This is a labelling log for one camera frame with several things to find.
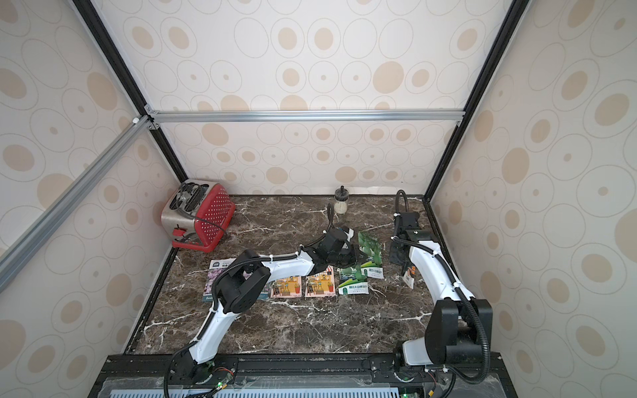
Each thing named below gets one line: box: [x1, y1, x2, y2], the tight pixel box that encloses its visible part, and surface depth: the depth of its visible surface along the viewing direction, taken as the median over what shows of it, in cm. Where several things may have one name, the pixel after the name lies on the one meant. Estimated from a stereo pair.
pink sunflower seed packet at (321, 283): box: [305, 265, 336, 298], surface depth 92 cm
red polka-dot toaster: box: [160, 179, 237, 253], surface depth 97 cm
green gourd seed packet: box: [337, 277, 370, 296], surface depth 91 cm
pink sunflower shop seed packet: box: [270, 275, 302, 298], surface depth 91 cm
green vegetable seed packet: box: [358, 231, 385, 280], surface depth 94 cm
